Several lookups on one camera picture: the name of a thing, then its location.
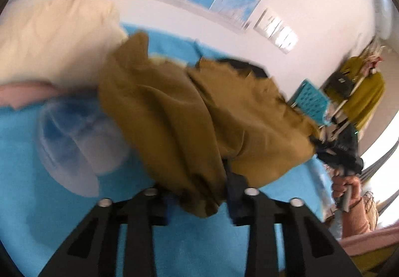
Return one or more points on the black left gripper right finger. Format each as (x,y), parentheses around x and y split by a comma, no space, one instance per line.
(285,238)

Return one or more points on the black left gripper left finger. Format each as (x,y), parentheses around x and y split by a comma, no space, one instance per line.
(114,238)

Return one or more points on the mustard brown button shirt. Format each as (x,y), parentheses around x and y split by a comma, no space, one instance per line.
(185,121)

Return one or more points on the person's right hand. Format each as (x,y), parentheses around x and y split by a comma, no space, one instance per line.
(342,183)

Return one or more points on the turquoise perforated plastic basket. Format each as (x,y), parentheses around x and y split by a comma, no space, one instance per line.
(312,102)

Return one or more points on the black bag on rack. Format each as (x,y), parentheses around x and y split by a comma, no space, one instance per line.
(341,84)

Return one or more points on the mustard garment on rack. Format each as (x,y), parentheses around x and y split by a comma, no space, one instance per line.
(364,101)

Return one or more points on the clear plastic storage bag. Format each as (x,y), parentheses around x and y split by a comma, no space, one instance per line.
(77,143)

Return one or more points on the cream pillow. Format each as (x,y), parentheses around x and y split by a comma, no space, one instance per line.
(61,42)

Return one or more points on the white wall socket panel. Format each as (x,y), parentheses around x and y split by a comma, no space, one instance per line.
(274,29)

